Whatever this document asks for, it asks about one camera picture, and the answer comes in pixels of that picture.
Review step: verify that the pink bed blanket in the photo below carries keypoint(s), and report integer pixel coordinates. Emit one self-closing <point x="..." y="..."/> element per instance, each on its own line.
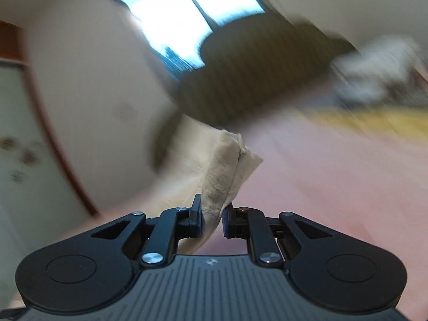
<point x="363" y="173"/>

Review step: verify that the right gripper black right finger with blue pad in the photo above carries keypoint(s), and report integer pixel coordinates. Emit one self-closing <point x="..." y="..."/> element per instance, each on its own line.
<point x="286" y="241"/>

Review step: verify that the cream white fleece pants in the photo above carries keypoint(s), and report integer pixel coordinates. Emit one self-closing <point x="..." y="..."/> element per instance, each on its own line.
<point x="206" y="161"/>

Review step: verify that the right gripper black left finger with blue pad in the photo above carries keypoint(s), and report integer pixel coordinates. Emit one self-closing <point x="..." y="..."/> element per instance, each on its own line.
<point x="152" y="242"/>

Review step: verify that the olive green padded headboard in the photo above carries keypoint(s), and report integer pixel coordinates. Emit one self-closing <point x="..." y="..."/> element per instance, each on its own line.
<point x="248" y="62"/>

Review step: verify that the white wardrobe with flower decals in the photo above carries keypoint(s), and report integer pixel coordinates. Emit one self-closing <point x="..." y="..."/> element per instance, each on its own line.
<point x="38" y="205"/>

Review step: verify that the white crumpled cloth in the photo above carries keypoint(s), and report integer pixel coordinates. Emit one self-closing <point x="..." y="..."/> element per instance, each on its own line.
<point x="364" y="77"/>

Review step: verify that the brown wooden door frame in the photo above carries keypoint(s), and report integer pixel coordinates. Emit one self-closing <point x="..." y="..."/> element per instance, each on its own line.
<point x="14" y="51"/>

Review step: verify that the bright window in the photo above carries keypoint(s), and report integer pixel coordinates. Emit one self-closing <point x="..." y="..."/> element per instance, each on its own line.
<point x="175" y="29"/>

